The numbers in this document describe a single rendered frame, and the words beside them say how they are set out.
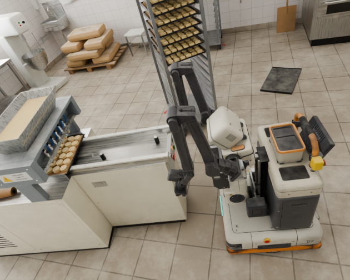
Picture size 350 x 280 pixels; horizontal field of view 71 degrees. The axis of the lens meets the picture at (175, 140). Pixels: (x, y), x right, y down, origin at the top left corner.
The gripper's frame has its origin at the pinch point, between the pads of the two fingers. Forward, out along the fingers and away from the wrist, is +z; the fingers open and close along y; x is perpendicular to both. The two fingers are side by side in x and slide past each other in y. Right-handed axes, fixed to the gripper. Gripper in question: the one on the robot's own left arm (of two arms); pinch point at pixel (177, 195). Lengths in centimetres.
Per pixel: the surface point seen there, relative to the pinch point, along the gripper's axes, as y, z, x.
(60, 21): -462, 111, -238
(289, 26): -375, -25, 189
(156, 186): -21.2, 23.9, -10.0
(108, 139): -51, 16, -52
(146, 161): -22.1, -0.3, -21.5
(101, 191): -21, 42, -48
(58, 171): -20, 26, -79
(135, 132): -51, 3, -33
